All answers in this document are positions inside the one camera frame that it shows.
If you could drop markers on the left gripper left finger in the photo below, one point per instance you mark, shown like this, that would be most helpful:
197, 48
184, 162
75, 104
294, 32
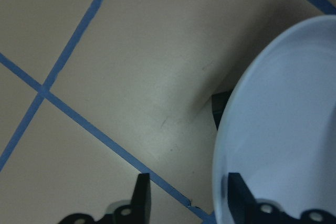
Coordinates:
141, 200

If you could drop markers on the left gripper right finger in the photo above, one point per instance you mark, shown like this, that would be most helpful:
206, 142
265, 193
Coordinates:
241, 202

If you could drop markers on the blue plate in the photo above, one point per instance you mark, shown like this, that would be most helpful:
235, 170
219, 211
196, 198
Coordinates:
278, 126

